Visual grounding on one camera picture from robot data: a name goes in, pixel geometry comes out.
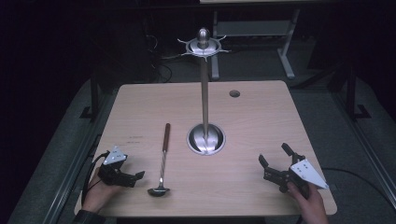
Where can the person's left hand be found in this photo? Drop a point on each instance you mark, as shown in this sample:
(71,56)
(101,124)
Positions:
(99,193)

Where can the metal utensil stand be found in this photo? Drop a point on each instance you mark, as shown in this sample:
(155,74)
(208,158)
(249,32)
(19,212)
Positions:
(205,93)

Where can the white metal table frame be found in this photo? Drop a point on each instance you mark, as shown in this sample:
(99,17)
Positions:
(255,40)

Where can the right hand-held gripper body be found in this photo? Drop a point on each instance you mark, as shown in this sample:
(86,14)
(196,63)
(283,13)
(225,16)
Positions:
(295,176)

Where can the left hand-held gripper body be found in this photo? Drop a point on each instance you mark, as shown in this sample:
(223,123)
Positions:
(112,170)

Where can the person's right hand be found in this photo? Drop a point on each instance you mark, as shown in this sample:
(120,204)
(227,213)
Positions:
(306,202)

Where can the black metal stand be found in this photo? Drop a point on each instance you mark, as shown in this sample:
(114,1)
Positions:
(93,93)
(353,93)

